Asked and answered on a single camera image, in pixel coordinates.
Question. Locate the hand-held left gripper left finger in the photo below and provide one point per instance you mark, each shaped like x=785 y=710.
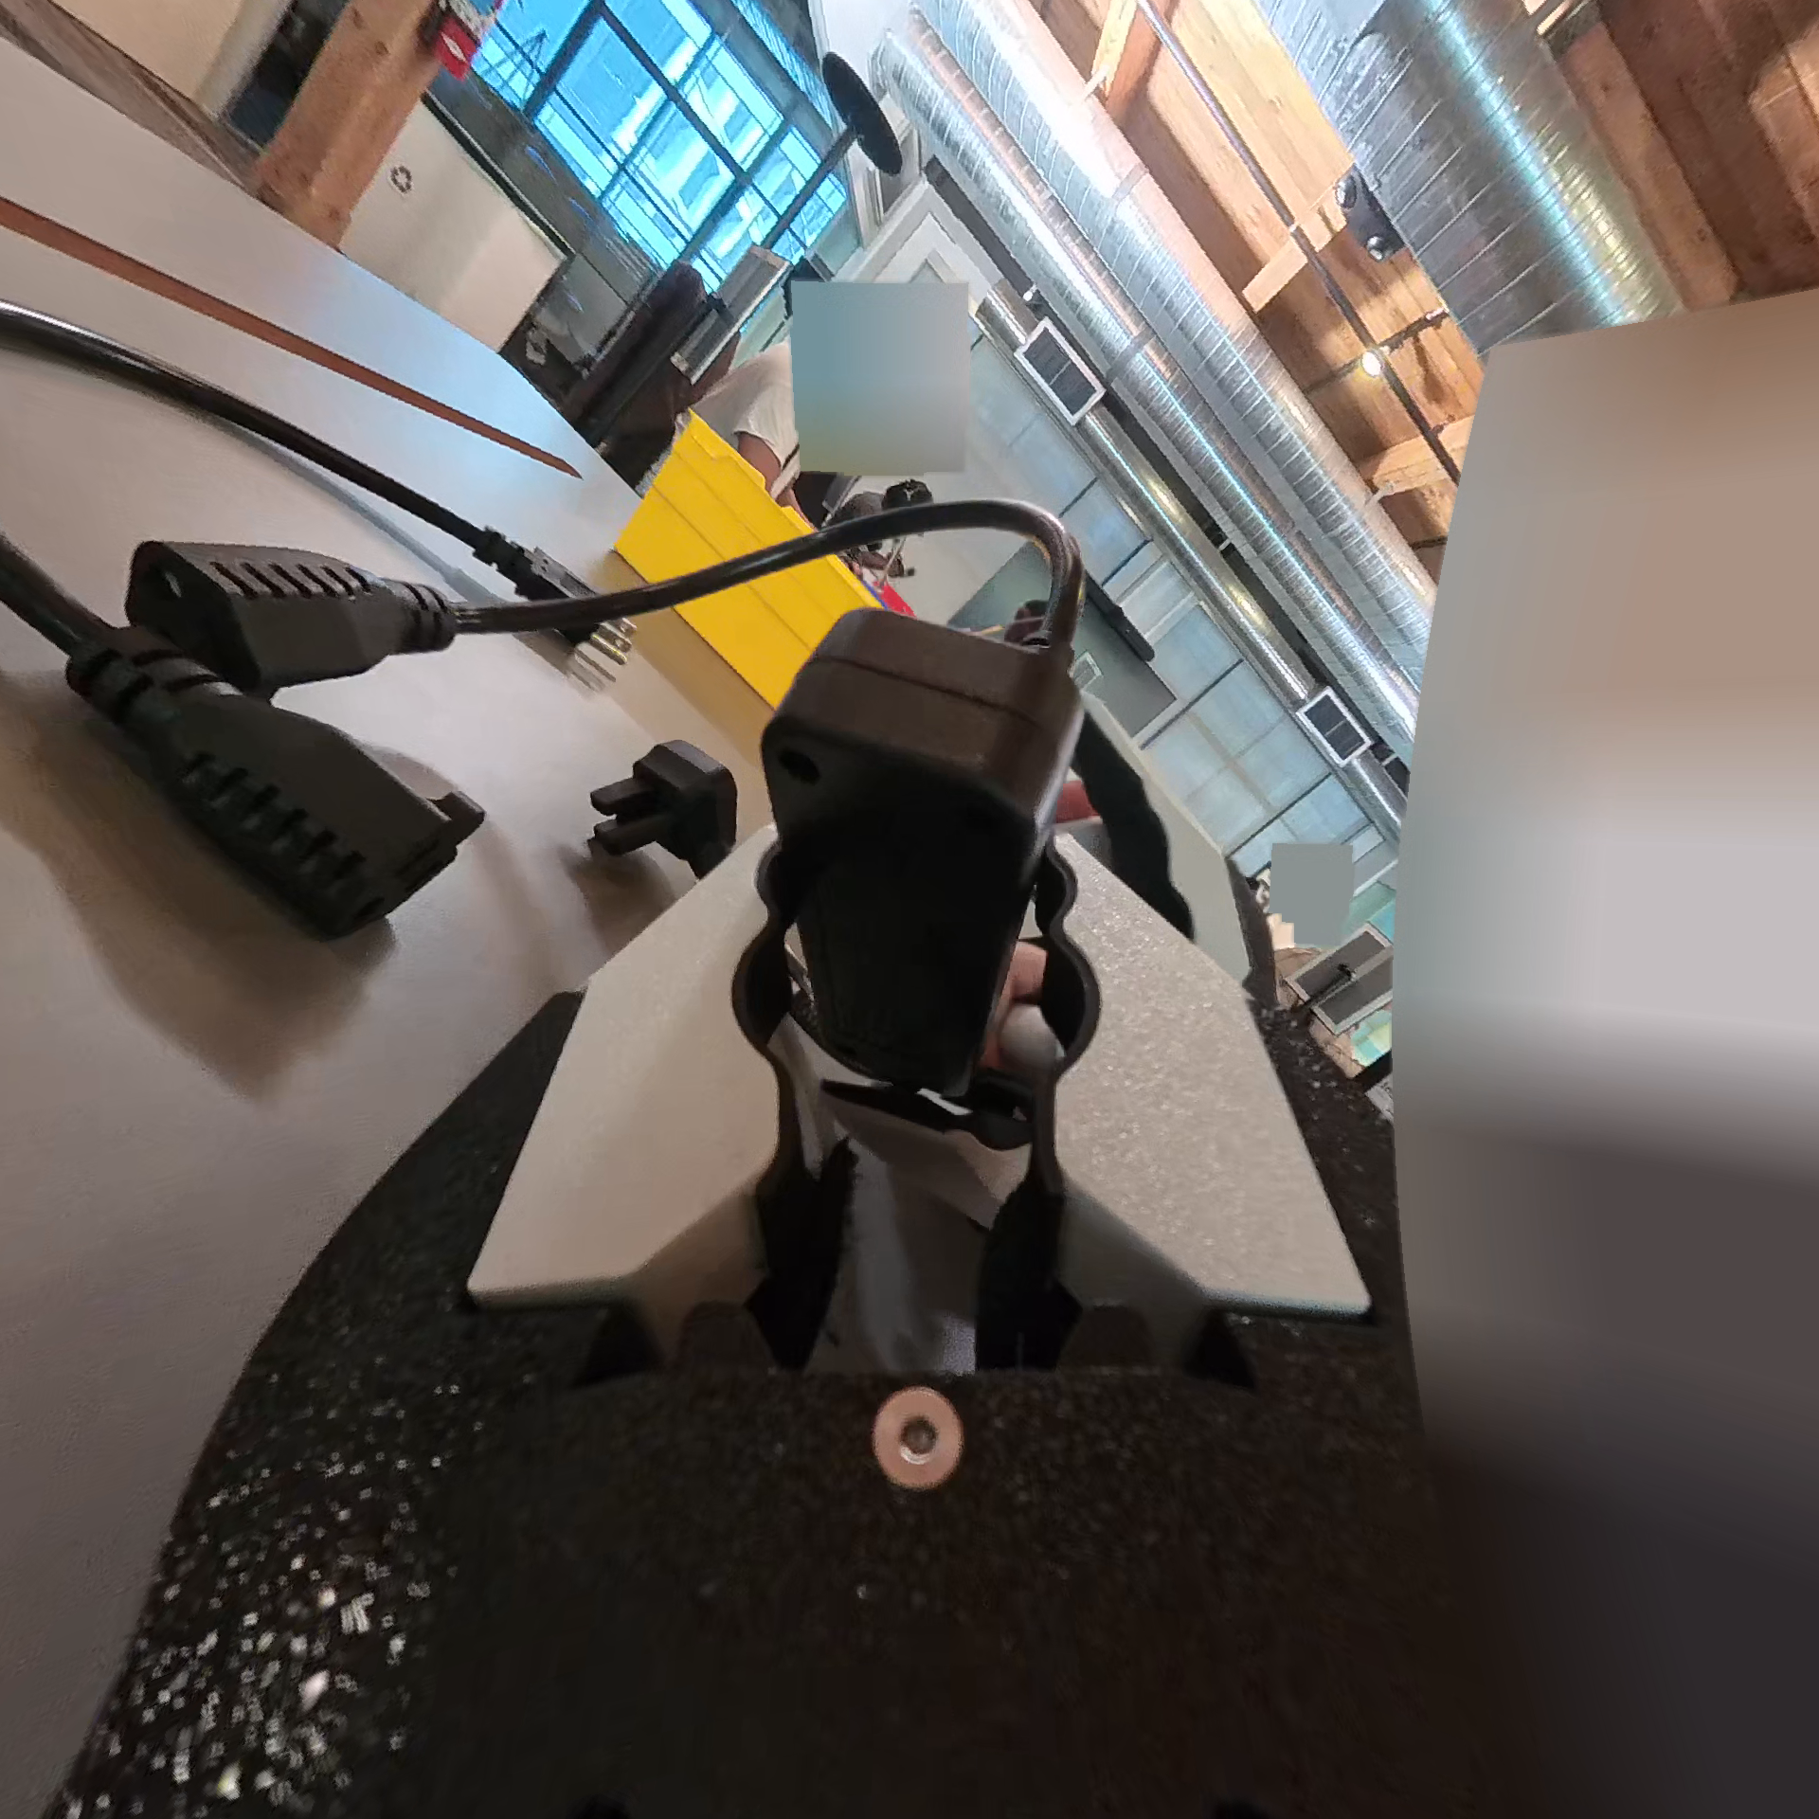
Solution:
x=640 y=1123

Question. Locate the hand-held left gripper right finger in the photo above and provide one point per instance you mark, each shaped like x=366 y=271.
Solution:
x=1194 y=1136

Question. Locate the black extension socket end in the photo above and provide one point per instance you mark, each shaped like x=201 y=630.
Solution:
x=682 y=797

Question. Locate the yellow plastic bin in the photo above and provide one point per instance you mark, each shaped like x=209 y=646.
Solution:
x=711 y=569

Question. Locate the large window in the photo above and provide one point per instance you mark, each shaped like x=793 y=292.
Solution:
x=640 y=114

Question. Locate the black round disc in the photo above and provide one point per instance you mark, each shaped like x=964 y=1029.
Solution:
x=864 y=114

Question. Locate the wide silver ventilation duct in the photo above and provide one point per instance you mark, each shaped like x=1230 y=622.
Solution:
x=1492 y=142

